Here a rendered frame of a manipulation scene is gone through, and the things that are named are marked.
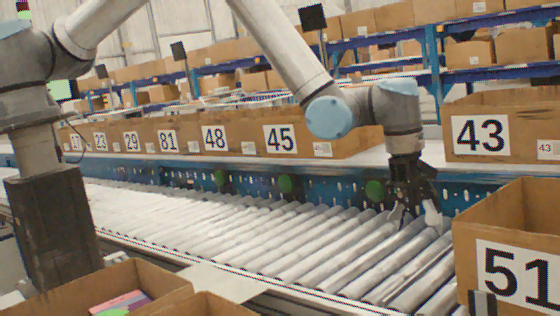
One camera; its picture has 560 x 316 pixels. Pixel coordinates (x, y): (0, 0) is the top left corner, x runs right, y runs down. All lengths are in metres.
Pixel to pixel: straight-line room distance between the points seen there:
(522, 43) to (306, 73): 4.95
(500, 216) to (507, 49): 4.88
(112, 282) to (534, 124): 1.11
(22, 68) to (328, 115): 0.80
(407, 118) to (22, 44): 0.97
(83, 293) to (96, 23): 0.70
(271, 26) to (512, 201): 0.63
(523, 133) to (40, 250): 1.28
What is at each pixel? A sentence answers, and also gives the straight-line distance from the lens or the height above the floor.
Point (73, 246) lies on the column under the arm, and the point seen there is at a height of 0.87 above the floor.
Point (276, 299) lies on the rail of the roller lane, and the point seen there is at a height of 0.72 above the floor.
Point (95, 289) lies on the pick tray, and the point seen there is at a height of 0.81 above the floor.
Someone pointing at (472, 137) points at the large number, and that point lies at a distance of 1.44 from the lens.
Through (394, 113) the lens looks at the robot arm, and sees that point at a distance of 1.11.
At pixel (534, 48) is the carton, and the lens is 5.82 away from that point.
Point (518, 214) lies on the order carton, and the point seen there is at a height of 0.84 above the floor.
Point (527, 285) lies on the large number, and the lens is 0.92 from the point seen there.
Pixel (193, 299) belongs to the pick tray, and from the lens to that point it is 0.99.
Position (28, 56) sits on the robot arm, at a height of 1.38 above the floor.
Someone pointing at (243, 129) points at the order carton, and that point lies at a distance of 2.02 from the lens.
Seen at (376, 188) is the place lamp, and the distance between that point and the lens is 1.55.
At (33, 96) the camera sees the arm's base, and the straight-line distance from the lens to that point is 1.39.
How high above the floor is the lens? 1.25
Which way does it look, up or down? 11 degrees down
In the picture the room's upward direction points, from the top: 10 degrees counter-clockwise
